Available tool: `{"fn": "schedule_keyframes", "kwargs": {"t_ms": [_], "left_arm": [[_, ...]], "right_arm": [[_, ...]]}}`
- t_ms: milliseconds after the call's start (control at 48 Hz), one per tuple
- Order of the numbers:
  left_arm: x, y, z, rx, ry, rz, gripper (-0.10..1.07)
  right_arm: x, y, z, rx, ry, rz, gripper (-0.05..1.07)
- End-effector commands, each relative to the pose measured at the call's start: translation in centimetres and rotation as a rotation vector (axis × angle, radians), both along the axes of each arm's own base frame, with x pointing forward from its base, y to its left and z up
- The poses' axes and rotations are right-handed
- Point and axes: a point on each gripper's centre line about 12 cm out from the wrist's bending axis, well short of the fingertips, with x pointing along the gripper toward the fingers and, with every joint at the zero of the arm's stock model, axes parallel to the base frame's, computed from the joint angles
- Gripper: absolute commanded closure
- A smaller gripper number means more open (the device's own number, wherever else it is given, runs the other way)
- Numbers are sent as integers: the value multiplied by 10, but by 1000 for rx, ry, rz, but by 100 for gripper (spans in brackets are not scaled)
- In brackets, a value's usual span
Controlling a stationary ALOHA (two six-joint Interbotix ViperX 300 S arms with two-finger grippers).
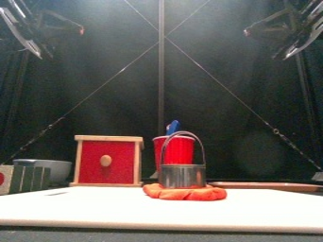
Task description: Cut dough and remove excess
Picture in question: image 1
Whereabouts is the wooden box with red front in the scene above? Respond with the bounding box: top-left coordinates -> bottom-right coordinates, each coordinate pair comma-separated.
68,134 -> 146,188

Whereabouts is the green and white striped block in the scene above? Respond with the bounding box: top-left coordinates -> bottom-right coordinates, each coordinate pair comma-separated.
0,164 -> 52,196

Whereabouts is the white cutting board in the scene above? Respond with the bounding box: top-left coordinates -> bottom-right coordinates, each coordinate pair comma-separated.
0,185 -> 323,234

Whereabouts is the red plastic cup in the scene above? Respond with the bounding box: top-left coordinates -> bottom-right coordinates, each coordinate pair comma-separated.
151,135 -> 196,175

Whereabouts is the blue tool handle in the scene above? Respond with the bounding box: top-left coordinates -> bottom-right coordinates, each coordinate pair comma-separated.
166,119 -> 182,137

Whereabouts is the vertical metal frame pole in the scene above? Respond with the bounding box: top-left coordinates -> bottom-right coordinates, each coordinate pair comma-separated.
156,0 -> 167,136

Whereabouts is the grey bowl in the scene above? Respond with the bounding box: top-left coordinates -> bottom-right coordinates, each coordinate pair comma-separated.
12,158 -> 73,184

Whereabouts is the brown wooden tray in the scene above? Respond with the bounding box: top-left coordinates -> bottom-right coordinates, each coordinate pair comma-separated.
207,181 -> 323,193

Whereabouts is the metal cup with handle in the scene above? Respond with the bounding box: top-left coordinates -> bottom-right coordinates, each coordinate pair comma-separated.
158,130 -> 208,190

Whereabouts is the orange cloth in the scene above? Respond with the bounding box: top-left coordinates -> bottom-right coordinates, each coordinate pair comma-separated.
142,182 -> 228,202

